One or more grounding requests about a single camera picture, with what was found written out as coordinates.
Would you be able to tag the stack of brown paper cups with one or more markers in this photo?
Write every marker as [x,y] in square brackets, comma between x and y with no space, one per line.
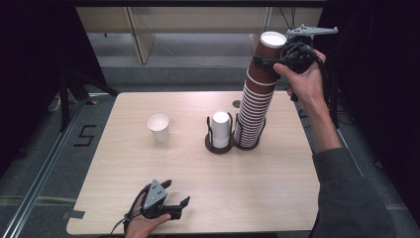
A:
[252,122]

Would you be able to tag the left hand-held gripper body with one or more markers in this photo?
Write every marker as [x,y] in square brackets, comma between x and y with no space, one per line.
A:
[155,198]

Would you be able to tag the grey tape strip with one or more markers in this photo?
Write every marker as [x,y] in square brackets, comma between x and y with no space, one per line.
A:
[74,214]

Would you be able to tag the dark round cup holder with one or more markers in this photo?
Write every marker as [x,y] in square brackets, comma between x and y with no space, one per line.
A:
[247,148]
[216,151]

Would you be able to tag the single white paper cup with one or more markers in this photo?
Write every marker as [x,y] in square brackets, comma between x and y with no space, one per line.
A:
[160,134]

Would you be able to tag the person's left hand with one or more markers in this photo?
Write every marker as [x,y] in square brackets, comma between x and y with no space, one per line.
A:
[142,226]

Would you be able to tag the yellow tape piece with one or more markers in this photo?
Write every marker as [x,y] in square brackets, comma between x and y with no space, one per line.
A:
[93,102]

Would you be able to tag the stack of white paper cups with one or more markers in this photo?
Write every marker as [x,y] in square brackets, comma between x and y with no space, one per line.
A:
[220,132]

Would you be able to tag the dark curtain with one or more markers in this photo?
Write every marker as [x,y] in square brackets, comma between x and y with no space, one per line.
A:
[389,82]
[26,49]

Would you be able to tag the light wooden desk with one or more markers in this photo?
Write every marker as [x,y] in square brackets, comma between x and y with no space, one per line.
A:
[198,20]

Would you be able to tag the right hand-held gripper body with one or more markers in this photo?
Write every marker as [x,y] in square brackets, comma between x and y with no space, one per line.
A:
[298,59]

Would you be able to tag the dark round table grommet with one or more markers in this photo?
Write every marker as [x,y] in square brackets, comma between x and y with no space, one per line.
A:
[236,104]

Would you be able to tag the aluminium floor rail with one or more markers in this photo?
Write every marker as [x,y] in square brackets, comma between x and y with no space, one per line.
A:
[43,172]
[350,152]

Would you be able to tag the person's right hand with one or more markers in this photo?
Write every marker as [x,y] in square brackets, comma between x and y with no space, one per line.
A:
[307,86]

